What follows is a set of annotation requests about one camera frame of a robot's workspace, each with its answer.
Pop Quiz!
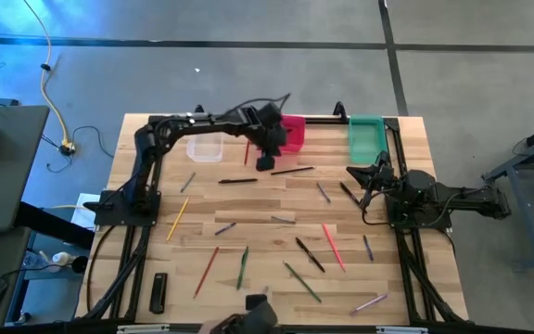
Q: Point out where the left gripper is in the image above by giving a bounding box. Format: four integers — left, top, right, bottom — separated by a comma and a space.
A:
256, 119, 291, 172

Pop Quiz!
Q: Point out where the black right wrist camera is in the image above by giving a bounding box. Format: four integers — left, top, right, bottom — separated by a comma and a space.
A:
372, 162, 396, 186

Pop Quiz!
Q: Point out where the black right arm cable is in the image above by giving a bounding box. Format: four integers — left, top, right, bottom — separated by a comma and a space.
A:
361, 187, 451, 228

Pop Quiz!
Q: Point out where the yellow cable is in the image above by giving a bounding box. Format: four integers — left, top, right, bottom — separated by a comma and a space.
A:
22, 0, 71, 146

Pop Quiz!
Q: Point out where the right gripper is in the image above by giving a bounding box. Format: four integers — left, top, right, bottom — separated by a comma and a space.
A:
346, 150, 396, 211

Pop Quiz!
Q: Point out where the orange-red pencil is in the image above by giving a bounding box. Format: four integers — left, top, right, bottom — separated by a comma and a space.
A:
192, 246, 221, 300

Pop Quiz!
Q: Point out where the grey-blue crayon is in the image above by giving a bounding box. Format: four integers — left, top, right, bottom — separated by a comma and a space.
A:
315, 181, 332, 205

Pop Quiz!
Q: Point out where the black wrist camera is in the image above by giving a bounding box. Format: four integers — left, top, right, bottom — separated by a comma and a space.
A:
258, 102, 285, 123
372, 162, 396, 186

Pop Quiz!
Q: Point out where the black pen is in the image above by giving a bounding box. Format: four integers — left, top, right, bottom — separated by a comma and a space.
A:
338, 181, 362, 207
217, 177, 260, 186
270, 165, 316, 176
294, 237, 327, 274

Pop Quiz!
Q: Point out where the black aluminium table frame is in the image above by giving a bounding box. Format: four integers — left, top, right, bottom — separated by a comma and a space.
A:
75, 113, 471, 326

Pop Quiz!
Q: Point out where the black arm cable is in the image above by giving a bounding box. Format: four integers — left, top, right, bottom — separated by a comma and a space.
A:
361, 187, 451, 228
222, 92, 292, 117

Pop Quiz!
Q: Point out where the purple crayon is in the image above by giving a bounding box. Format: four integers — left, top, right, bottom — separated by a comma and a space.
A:
362, 234, 375, 263

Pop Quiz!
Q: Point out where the pink pencil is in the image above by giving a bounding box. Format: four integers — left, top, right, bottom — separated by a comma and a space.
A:
321, 223, 347, 274

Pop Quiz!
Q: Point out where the blue-grey metal cart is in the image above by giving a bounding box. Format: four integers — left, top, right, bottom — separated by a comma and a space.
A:
481, 115, 534, 271

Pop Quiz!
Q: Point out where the pink plastic bin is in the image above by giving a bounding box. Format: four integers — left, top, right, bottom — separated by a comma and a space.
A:
278, 114, 307, 154

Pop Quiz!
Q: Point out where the brown-grey desk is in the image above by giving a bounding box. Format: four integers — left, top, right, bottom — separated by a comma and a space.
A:
0, 226, 34, 334

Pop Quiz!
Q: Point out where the white paper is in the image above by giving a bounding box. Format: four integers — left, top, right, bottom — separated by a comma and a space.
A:
69, 192, 97, 232

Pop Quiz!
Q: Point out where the black rectangular device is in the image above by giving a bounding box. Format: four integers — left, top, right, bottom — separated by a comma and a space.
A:
148, 272, 169, 315

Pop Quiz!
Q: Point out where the black round cap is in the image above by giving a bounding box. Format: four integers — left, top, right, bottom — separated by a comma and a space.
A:
71, 254, 90, 274

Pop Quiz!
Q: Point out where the clear plastic bottle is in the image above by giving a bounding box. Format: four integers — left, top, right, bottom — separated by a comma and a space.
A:
21, 250, 50, 271

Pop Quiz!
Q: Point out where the green pen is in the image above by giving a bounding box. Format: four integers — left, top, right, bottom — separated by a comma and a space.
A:
235, 245, 250, 291

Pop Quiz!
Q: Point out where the lilac pen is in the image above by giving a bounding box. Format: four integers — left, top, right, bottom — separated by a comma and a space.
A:
349, 292, 389, 317

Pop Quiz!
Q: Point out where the white bottle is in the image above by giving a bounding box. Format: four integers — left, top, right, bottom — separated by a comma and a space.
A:
51, 250, 74, 268

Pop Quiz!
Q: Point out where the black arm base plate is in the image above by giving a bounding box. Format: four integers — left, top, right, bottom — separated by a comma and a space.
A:
386, 198, 454, 231
83, 188, 162, 227

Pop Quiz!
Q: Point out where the thin black cable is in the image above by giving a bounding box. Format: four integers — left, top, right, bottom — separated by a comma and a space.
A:
39, 124, 116, 174

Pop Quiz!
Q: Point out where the teal plastic bin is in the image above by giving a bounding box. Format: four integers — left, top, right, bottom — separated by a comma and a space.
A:
348, 114, 388, 165

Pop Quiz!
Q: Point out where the thick black cable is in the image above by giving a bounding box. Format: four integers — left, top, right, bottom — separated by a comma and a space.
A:
85, 225, 116, 313

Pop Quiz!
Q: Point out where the clear plastic bin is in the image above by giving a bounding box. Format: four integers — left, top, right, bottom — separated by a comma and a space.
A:
185, 133, 225, 164

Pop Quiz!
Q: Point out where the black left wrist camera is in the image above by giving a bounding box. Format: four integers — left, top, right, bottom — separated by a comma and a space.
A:
258, 102, 285, 123

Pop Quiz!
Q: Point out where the black desk beam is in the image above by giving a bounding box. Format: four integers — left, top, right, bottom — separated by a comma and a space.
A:
14, 201, 96, 251

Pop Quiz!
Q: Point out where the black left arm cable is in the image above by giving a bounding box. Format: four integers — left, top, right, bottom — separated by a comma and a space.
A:
222, 92, 292, 117

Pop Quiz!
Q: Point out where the yellow pencil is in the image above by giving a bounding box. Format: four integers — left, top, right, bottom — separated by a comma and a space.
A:
165, 196, 191, 243

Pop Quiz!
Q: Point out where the grey desk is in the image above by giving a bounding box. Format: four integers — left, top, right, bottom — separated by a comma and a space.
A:
0, 105, 50, 234

